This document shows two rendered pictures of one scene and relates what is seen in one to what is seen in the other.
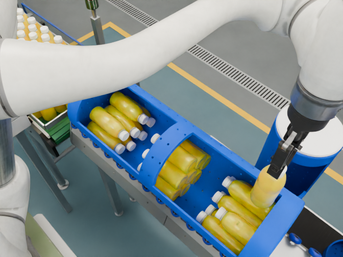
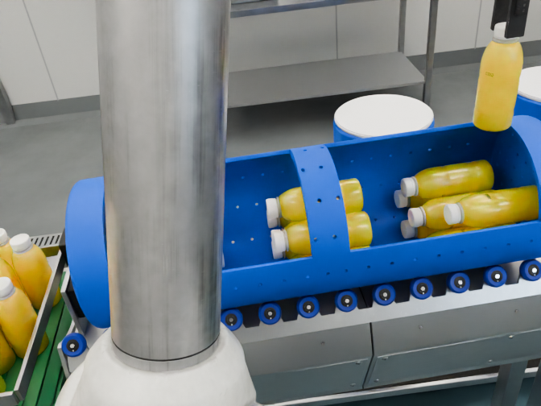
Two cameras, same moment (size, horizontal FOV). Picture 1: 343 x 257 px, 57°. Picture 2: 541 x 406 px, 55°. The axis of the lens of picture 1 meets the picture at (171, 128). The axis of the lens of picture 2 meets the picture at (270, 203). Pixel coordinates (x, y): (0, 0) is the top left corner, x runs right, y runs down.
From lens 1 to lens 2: 0.74 m
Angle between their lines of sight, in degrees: 37
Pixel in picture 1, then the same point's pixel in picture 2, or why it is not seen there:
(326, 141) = (413, 113)
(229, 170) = (381, 192)
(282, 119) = (349, 125)
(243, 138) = not seen: hidden behind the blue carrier
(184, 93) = not seen: hidden behind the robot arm
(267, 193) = (515, 78)
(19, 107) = not seen: outside the picture
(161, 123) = (227, 221)
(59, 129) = (38, 395)
